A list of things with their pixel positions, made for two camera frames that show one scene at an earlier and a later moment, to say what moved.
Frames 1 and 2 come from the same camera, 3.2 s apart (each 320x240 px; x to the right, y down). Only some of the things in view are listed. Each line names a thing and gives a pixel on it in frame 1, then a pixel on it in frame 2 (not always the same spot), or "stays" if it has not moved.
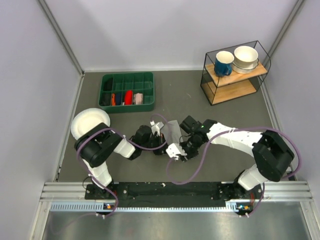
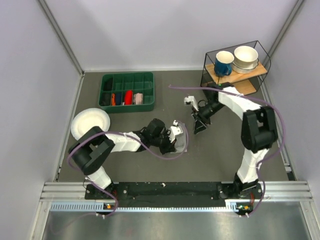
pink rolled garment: x=138 y=98 stays
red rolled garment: x=128 y=97 stays
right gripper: x=189 y=155 → x=199 y=126
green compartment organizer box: x=127 y=92 stays
